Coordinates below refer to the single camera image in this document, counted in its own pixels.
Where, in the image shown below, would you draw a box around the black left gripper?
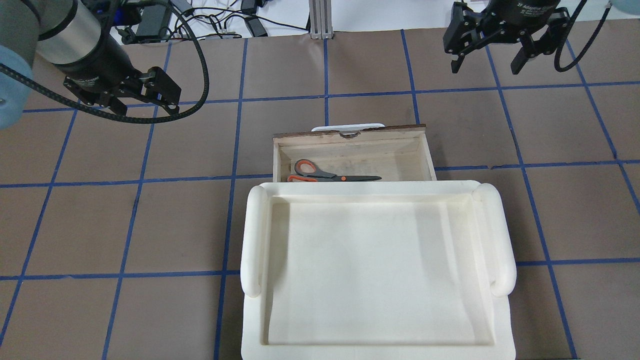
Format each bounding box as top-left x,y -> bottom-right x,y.
62,35 -> 182,116

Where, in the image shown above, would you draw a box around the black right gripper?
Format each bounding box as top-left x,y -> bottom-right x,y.
443,0 -> 570,75

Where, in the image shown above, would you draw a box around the wooden drawer with white handle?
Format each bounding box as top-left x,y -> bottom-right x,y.
272,124 -> 437,182

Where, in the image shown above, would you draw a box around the grey orange scissors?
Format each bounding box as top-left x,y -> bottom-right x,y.
286,158 -> 382,183

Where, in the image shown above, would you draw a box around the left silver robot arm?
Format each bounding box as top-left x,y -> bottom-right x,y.
1,0 -> 182,129

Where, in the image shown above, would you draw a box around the black power adapter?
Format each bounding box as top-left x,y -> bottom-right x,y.
135,5 -> 173,43

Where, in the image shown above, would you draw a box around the white foam tray box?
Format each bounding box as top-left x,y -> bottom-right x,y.
240,180 -> 517,360

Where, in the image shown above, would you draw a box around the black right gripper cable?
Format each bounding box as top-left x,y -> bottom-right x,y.
553,0 -> 613,73

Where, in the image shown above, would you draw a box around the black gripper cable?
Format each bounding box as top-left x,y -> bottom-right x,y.
553,0 -> 613,73
0,0 -> 211,125

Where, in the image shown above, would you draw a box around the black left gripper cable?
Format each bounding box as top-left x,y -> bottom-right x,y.
0,0 -> 211,125

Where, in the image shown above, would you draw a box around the aluminium frame post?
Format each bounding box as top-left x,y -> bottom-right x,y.
308,0 -> 334,40

